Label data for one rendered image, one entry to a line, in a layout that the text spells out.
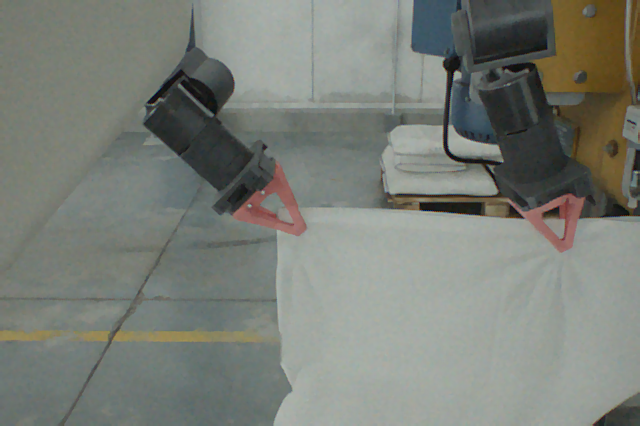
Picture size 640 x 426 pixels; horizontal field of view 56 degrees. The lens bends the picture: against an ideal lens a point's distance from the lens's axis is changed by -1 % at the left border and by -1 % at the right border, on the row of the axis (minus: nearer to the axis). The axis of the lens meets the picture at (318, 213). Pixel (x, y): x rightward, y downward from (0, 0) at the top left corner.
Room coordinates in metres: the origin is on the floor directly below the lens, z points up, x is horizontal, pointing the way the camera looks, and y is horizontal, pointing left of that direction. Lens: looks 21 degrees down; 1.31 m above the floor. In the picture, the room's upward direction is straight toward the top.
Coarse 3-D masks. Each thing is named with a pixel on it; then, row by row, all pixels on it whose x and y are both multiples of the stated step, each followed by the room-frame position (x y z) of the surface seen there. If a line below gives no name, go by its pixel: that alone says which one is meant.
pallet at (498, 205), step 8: (488, 168) 3.91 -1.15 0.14; (496, 184) 3.56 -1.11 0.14; (392, 200) 3.63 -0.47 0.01; (400, 200) 3.30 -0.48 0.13; (408, 200) 3.29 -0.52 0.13; (416, 200) 3.30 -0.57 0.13; (424, 200) 3.30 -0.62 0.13; (432, 200) 3.29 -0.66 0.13; (440, 200) 3.29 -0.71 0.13; (448, 200) 3.29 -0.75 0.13; (456, 200) 3.29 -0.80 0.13; (464, 200) 3.29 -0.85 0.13; (472, 200) 3.29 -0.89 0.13; (480, 200) 3.29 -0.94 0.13; (488, 200) 3.29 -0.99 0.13; (496, 200) 3.29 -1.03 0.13; (504, 200) 3.30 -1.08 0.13; (400, 208) 3.29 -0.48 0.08; (408, 208) 3.29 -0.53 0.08; (416, 208) 3.29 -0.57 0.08; (488, 208) 3.30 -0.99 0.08; (496, 208) 3.29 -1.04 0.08; (504, 208) 3.29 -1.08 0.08; (488, 216) 3.29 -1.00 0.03; (496, 216) 3.29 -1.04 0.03; (504, 216) 3.29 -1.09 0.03; (512, 216) 3.32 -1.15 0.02; (520, 216) 3.32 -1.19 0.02; (544, 216) 3.32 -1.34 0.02; (552, 216) 3.32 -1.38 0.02
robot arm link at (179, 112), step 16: (160, 96) 0.61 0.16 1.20; (176, 96) 0.60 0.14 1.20; (192, 96) 0.61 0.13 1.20; (160, 112) 0.59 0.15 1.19; (176, 112) 0.59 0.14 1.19; (192, 112) 0.60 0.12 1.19; (208, 112) 0.61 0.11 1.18; (160, 128) 0.59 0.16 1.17; (176, 128) 0.59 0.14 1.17; (192, 128) 0.59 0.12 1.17; (176, 144) 0.59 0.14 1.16
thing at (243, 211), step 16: (240, 192) 0.62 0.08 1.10; (256, 192) 0.59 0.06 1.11; (272, 192) 0.60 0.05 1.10; (288, 192) 0.61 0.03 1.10; (240, 208) 0.59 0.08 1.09; (288, 208) 0.61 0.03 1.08; (256, 224) 0.60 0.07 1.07; (272, 224) 0.61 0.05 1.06; (288, 224) 0.61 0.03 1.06; (304, 224) 0.61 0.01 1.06
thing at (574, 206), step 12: (504, 192) 0.61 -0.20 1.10; (564, 192) 0.56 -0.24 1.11; (516, 204) 0.58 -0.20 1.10; (552, 204) 0.57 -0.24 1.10; (576, 204) 0.57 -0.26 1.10; (528, 216) 0.56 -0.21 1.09; (540, 216) 0.57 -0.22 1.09; (576, 216) 0.58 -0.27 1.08; (540, 228) 0.57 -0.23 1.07; (564, 228) 0.59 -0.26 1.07; (552, 240) 0.58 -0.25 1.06; (564, 240) 0.58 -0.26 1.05
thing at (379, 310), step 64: (320, 256) 0.62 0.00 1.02; (384, 256) 0.61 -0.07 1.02; (448, 256) 0.59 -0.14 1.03; (512, 256) 0.59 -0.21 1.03; (576, 256) 0.59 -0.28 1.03; (320, 320) 0.62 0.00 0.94; (384, 320) 0.61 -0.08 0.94; (448, 320) 0.59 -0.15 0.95; (512, 320) 0.59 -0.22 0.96; (576, 320) 0.59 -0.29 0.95; (320, 384) 0.60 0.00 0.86; (384, 384) 0.60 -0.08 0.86; (448, 384) 0.59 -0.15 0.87; (512, 384) 0.59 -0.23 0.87; (576, 384) 0.59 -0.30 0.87
